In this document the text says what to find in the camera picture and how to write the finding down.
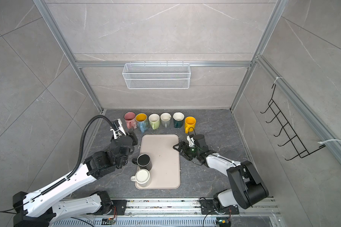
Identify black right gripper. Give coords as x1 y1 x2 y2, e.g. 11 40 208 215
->
173 141 201 160

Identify pink mug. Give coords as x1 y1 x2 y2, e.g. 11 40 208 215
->
124 112 137 129

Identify blue butterfly mug yellow inside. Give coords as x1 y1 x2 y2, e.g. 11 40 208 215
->
135 113 149 133

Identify black mug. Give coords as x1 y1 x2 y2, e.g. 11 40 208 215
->
132 154 153 171

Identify dark green mug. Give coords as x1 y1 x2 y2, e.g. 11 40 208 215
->
172 112 185 128

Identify light green mug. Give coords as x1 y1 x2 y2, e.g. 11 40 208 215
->
148 114 161 130

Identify grey mug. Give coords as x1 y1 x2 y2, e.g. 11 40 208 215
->
160 113 172 128

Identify white mug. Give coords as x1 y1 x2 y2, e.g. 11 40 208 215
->
130 169 151 188

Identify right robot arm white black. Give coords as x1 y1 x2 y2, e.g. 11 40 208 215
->
173 134 269 212

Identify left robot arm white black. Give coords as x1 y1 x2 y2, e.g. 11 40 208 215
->
4 115 138 227

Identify beige plastic tray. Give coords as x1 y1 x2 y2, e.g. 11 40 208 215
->
135 134 181 190

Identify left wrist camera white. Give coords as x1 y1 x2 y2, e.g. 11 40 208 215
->
111 118 126 140

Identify white wire mesh basket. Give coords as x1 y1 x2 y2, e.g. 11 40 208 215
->
122 63 191 89

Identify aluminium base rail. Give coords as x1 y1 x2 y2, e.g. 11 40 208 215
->
53 197 285 227

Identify black wire hook rack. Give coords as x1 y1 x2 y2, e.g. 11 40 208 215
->
260 84 326 161

